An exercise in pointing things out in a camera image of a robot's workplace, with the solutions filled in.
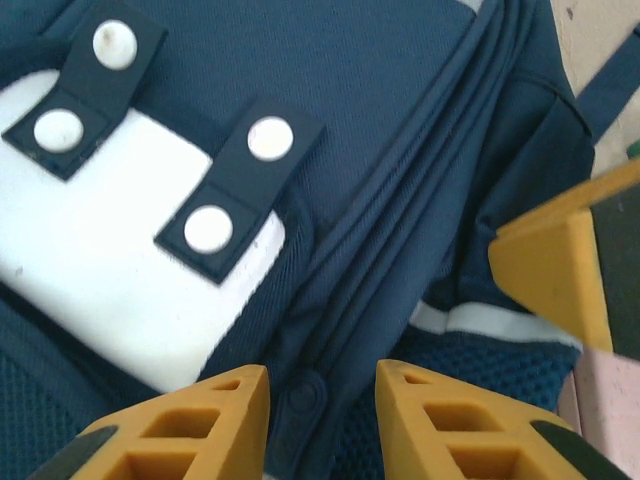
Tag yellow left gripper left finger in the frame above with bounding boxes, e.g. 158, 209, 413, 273
27, 364, 271, 480

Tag navy blue backpack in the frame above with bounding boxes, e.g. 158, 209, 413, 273
0, 0, 640, 480

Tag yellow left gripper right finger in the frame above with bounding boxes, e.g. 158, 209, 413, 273
374, 359, 631, 480

